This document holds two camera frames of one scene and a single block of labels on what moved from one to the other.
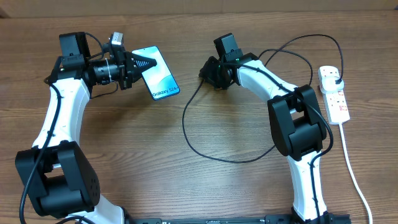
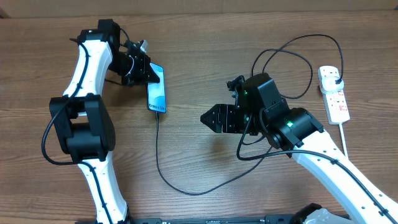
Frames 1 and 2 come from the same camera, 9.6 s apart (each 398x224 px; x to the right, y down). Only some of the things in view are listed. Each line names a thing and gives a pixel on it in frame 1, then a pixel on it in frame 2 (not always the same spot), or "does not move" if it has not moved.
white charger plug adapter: [328, 84] does not move
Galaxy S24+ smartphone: [158, 80] -> [156, 91]
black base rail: [326, 218] does not move
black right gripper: [207, 74] -> [227, 118]
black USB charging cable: [273, 51] -> [277, 49]
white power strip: [335, 101] does not move
